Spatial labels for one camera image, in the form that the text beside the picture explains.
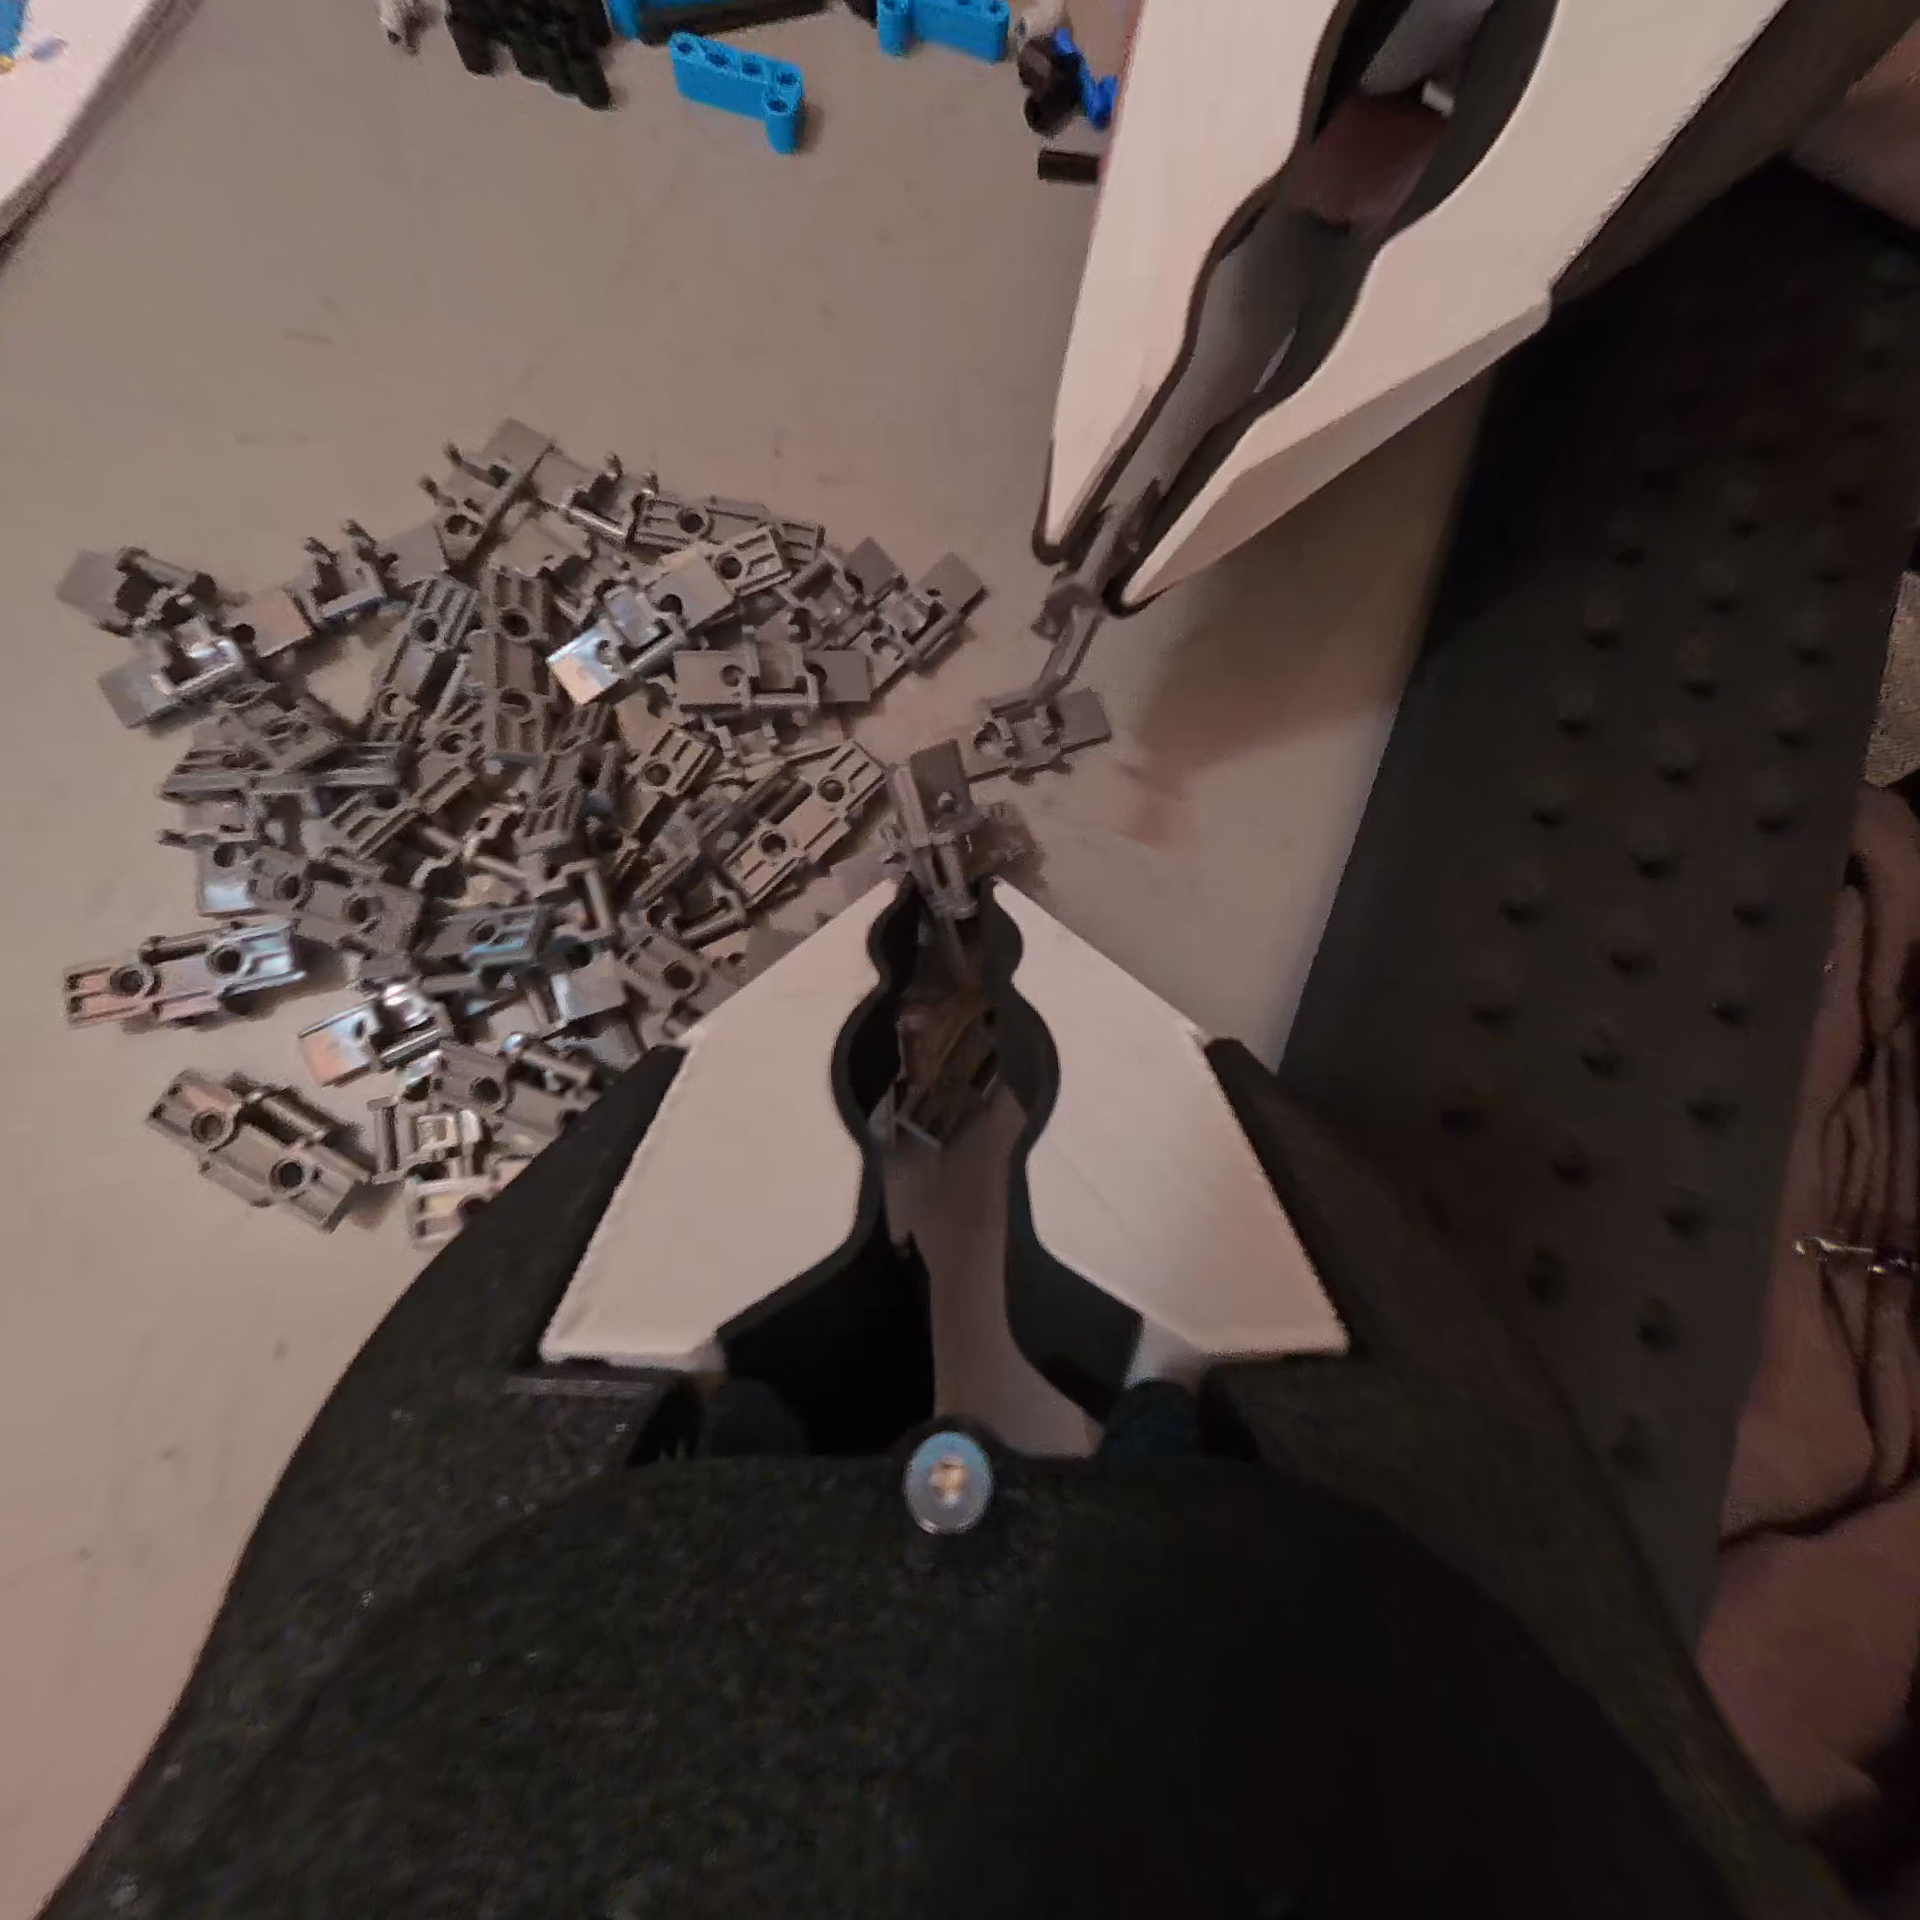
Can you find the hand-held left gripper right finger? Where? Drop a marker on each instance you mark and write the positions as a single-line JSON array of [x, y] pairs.
[[1184, 1184]]

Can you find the grey desk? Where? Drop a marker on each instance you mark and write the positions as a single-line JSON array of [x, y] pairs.
[[452, 270]]

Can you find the open instruction booklet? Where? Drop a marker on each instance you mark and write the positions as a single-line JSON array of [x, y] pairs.
[[61, 91]]

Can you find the pile of grey track links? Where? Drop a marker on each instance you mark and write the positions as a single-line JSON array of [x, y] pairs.
[[495, 839]]

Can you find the person's right hand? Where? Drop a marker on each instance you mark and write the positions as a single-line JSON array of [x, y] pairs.
[[1881, 150]]

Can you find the heap of mixed coloured bricks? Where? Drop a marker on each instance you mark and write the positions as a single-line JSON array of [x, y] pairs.
[[735, 67]]

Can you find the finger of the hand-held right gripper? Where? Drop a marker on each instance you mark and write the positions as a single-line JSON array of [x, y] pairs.
[[1184, 181], [1470, 270]]

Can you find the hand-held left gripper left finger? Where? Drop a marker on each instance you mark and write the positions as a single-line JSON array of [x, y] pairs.
[[721, 1184]]

